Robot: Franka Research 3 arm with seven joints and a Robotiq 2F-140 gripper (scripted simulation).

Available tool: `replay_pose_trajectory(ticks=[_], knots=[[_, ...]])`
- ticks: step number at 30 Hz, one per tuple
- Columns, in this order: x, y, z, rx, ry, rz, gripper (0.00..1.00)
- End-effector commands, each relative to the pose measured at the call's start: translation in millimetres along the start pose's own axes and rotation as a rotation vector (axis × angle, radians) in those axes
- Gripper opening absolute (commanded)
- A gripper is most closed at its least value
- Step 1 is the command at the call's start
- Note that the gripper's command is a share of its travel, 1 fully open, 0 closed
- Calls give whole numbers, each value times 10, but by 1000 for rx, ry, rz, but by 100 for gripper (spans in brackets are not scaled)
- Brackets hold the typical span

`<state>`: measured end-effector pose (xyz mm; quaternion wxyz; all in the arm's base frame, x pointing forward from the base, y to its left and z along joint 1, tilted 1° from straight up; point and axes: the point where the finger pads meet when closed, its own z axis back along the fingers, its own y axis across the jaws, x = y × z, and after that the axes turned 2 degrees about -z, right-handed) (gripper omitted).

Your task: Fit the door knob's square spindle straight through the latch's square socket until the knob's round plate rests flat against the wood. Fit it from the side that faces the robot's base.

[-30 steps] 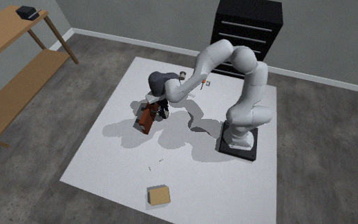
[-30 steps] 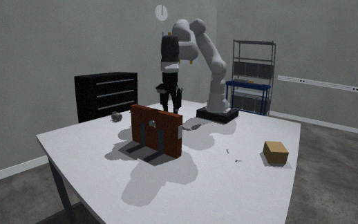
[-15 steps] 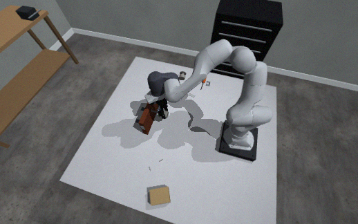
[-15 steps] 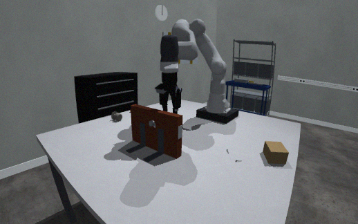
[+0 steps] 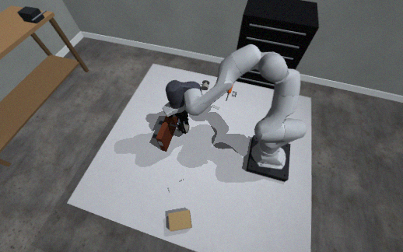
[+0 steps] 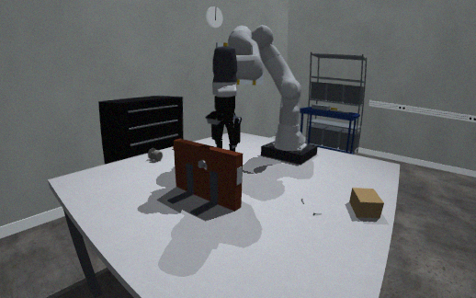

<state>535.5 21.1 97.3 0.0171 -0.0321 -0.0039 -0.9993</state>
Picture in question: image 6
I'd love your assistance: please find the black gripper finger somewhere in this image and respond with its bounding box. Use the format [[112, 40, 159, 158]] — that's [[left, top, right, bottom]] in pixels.
[[224, 115, 242, 152], [211, 123, 224, 148]]

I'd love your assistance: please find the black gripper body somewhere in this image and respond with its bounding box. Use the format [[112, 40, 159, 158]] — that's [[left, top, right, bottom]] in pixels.
[[215, 96, 235, 124]]

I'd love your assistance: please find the brown cardboard box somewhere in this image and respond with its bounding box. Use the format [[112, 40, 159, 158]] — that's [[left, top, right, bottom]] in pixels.
[[349, 188, 384, 218]]

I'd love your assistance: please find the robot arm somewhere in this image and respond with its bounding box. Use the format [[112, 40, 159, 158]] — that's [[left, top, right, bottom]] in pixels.
[[212, 25, 307, 151]]

